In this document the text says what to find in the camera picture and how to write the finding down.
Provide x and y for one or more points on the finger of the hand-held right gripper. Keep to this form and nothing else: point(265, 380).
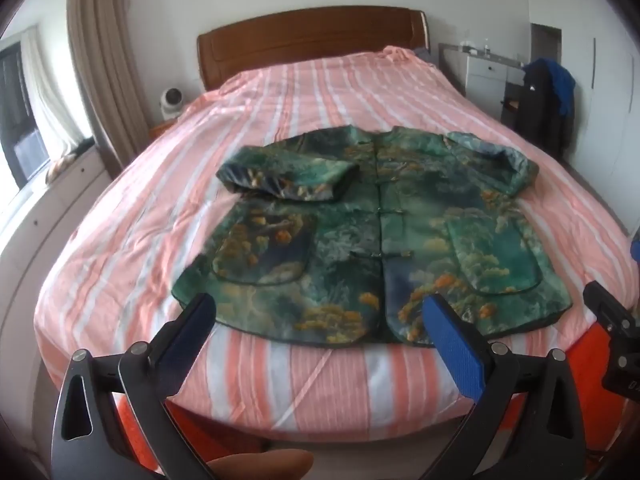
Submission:
point(612, 312)

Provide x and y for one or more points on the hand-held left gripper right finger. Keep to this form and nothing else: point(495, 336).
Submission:
point(455, 345)

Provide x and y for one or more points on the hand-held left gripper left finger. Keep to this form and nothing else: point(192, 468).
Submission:
point(187, 332)

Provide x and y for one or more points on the green patterned jacket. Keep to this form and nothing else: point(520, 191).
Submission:
point(350, 240)

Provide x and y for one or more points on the person's left hand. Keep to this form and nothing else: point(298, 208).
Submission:
point(260, 465)

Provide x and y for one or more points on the orange red bed cover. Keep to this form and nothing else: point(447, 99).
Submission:
point(575, 360)

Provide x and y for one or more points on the wooden nightstand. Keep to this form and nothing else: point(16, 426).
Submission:
point(161, 129)

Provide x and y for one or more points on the black jacket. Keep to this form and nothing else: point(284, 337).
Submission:
point(537, 110)

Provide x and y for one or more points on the dark wooden chair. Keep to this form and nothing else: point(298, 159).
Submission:
point(511, 105)

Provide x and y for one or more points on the blue garment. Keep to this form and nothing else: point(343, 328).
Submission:
point(562, 82)

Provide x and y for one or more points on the white wardrobe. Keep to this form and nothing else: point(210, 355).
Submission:
point(610, 60)

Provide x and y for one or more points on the bed with pink striped sheet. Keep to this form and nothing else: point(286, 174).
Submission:
point(300, 95)

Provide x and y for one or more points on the white drawer cabinet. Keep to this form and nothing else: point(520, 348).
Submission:
point(482, 75)

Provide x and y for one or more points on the white sheer curtain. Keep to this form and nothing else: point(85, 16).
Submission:
point(50, 90)

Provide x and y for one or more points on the window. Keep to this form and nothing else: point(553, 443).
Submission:
point(17, 110)

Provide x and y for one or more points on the beige curtain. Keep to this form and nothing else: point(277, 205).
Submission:
point(100, 60)

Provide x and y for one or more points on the wooden headboard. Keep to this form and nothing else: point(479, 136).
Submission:
point(300, 35)

